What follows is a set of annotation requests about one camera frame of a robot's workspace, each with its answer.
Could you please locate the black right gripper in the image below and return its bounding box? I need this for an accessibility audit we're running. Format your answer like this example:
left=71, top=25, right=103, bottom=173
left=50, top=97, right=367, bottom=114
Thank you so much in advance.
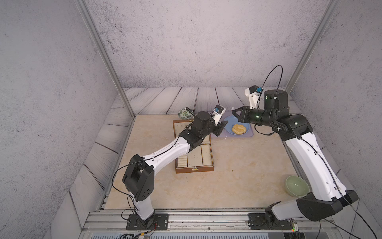
left=231, top=106, right=277, bottom=130

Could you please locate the brown leather jewelry box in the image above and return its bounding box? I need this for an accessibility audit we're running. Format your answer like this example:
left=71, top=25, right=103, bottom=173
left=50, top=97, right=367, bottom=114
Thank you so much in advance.
left=176, top=136, right=214, bottom=174

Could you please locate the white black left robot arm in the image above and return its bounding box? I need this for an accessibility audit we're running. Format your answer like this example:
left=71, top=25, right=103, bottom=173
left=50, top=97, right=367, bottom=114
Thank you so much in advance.
left=122, top=105, right=228, bottom=223

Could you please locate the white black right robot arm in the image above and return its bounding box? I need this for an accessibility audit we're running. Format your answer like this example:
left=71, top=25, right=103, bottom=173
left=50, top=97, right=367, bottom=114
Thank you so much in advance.
left=232, top=86, right=359, bottom=222

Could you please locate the lilac plastic tray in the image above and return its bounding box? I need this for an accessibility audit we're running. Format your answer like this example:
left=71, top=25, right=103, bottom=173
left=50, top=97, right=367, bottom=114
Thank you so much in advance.
left=219, top=112, right=254, bottom=138

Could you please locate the blue plate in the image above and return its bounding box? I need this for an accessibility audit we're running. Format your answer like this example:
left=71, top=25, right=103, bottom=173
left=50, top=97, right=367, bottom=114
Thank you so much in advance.
left=224, top=115, right=253, bottom=137

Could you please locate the yellow cream puff pastry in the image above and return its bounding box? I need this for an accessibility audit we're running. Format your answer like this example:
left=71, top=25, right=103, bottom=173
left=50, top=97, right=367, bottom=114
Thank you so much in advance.
left=231, top=124, right=247, bottom=135

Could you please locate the green leaf pattern bowl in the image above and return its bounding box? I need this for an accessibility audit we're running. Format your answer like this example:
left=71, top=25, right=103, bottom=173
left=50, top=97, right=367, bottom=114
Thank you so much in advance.
left=178, top=107, right=195, bottom=120

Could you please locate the light green bowl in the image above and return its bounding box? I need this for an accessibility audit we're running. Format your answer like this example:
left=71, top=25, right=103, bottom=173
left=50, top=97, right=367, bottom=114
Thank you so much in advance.
left=285, top=175, right=310, bottom=198

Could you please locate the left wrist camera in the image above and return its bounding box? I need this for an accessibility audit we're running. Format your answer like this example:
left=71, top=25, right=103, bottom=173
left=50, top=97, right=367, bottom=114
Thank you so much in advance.
left=210, top=105, right=226, bottom=125

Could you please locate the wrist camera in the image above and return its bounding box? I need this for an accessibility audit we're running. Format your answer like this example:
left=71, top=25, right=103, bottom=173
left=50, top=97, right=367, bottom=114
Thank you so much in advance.
left=210, top=105, right=226, bottom=125
left=244, top=85, right=263, bottom=109

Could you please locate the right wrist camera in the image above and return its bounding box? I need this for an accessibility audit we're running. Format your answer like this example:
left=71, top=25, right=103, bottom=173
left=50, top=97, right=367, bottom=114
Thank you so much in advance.
left=244, top=85, right=263, bottom=109

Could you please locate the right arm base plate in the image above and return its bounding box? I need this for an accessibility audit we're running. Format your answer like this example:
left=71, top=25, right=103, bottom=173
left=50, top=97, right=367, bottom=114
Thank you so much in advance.
left=248, top=213, right=293, bottom=230

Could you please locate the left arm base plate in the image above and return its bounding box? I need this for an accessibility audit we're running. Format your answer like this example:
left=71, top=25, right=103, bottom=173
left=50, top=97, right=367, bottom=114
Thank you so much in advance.
left=126, top=213, right=169, bottom=231

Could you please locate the right aluminium frame post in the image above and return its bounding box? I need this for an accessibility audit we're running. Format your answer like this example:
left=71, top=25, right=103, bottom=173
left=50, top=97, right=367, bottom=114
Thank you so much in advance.
left=286, top=0, right=340, bottom=94

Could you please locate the aluminium frame post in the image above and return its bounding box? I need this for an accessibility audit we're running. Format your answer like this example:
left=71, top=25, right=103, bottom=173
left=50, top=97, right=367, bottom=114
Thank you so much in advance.
left=75, top=0, right=136, bottom=119
left=286, top=0, right=340, bottom=94

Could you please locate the left aluminium frame post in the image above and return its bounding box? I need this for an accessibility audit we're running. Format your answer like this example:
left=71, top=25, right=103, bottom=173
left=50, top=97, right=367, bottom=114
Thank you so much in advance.
left=75, top=0, right=136, bottom=119

